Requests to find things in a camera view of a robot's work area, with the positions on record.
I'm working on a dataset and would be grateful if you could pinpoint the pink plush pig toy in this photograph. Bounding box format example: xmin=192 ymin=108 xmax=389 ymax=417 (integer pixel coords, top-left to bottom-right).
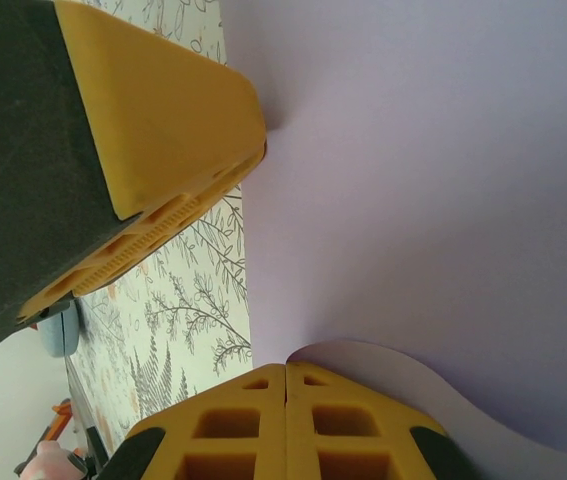
xmin=15 ymin=439 xmax=87 ymax=480

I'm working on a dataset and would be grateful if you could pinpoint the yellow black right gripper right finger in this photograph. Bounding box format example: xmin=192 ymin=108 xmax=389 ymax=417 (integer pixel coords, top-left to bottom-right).
xmin=285 ymin=362 xmax=482 ymax=480

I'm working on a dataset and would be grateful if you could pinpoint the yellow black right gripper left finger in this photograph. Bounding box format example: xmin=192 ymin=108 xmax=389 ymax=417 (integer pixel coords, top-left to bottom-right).
xmin=105 ymin=363 xmax=289 ymax=480

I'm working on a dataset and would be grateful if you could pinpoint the floral patterned table mat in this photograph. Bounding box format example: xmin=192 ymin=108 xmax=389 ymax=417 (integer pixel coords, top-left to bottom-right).
xmin=62 ymin=0 xmax=255 ymax=480

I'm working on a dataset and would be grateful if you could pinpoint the grey-blue round pad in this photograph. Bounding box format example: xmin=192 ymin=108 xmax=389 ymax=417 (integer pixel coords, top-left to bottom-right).
xmin=37 ymin=299 xmax=82 ymax=359

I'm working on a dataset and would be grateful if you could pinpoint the purple paper sheet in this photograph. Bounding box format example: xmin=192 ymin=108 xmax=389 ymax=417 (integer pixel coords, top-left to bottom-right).
xmin=220 ymin=0 xmax=567 ymax=480

